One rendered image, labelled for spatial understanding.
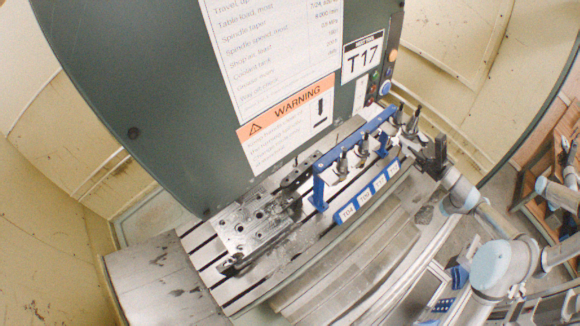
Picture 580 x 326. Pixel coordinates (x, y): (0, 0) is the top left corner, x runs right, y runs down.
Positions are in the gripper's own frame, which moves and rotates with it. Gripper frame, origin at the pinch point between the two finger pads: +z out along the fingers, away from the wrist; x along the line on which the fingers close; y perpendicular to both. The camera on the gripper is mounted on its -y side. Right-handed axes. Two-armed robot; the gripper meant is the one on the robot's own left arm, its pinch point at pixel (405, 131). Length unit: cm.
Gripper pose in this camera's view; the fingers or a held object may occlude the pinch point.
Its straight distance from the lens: 85.1
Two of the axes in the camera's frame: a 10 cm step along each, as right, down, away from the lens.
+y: 0.6, 5.3, 8.5
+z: -6.2, -6.5, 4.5
